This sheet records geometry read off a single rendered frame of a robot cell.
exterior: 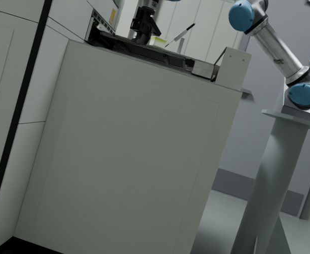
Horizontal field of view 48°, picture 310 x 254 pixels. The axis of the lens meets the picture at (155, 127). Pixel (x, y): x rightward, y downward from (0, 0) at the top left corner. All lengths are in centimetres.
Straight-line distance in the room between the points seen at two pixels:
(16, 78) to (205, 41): 268
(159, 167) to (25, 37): 59
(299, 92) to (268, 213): 61
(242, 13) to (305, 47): 222
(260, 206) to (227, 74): 78
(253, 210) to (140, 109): 88
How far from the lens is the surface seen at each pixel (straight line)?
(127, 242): 131
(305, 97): 162
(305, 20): 377
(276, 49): 159
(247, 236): 186
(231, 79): 128
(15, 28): 114
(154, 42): 194
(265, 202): 182
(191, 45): 358
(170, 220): 127
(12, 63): 113
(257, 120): 357
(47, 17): 111
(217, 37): 361
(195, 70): 145
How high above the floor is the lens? 71
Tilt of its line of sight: 4 degrees down
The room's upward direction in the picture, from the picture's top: 17 degrees clockwise
